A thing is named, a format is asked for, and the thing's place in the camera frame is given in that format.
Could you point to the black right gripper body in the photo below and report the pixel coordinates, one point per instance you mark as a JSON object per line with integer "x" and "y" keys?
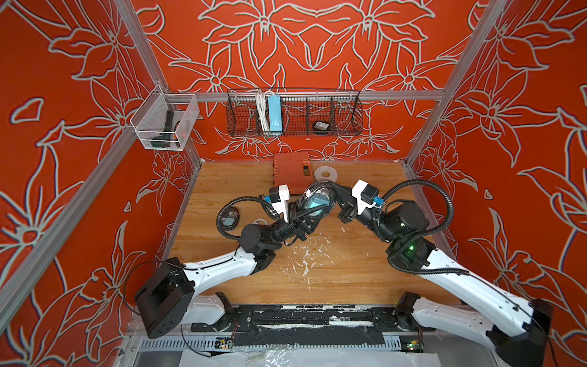
{"x": 349, "y": 218}

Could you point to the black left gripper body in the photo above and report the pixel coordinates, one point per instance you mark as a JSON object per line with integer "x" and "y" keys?
{"x": 289, "y": 232}

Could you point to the black round zip pouch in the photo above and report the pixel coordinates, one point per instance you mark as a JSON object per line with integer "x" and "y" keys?
{"x": 229, "y": 219}

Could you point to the green charger plug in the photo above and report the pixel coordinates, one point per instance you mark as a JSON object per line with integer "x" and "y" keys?
{"x": 317, "y": 200}

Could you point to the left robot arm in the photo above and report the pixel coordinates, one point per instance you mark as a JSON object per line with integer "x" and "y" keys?
{"x": 172, "y": 297}

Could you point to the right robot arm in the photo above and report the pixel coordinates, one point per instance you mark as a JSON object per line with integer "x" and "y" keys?
{"x": 513, "y": 327}

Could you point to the white tape roll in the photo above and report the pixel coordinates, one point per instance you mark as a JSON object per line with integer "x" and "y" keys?
{"x": 325, "y": 173}

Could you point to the orange plastic tool case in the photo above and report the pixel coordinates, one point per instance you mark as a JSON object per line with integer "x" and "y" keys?
{"x": 294, "y": 170}

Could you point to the green screwdriver in box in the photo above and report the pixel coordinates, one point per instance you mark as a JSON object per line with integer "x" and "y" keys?
{"x": 164, "y": 139}

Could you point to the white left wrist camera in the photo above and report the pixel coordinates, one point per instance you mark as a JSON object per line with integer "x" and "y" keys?
{"x": 278, "y": 197}

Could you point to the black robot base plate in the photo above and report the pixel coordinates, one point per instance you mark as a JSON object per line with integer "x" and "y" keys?
{"x": 253, "y": 326}

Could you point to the aluminium horizontal back rail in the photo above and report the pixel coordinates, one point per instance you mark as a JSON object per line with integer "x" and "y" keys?
{"x": 367, "y": 95}

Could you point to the black wire wall basket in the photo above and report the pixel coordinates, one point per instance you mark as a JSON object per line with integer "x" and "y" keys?
{"x": 248, "y": 116}

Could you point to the clear acrylic wall box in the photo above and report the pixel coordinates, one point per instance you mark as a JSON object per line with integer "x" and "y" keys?
{"x": 149, "y": 120}

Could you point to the aluminium frame post right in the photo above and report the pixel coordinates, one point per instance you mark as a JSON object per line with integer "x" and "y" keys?
{"x": 471, "y": 50}

